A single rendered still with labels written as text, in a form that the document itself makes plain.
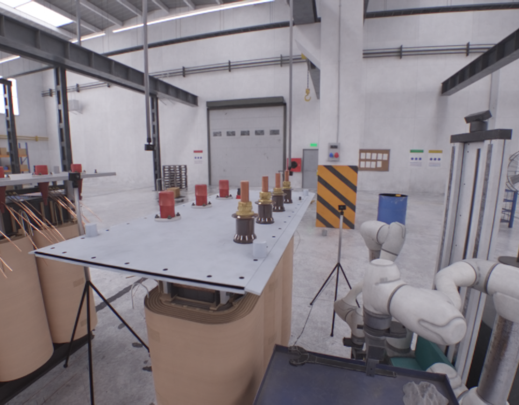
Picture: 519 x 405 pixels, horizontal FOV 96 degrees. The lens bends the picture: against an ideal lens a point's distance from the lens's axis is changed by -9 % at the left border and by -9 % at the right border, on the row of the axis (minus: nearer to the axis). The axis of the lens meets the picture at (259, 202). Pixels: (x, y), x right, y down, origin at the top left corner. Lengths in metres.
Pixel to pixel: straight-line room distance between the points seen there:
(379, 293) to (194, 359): 0.70
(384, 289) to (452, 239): 0.93
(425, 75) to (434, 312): 15.09
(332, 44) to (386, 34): 9.38
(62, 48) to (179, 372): 10.23
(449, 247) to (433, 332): 0.98
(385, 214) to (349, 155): 1.54
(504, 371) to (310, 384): 0.74
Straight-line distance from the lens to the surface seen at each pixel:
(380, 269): 0.83
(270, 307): 1.49
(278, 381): 1.08
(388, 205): 5.95
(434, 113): 15.42
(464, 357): 1.71
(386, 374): 1.07
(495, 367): 1.40
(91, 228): 1.11
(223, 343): 1.04
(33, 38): 10.22
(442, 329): 0.76
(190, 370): 1.17
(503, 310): 1.28
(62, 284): 2.48
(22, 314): 2.33
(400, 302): 0.80
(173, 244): 0.91
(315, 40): 6.93
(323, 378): 1.10
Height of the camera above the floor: 1.64
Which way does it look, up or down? 10 degrees down
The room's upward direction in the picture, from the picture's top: straight up
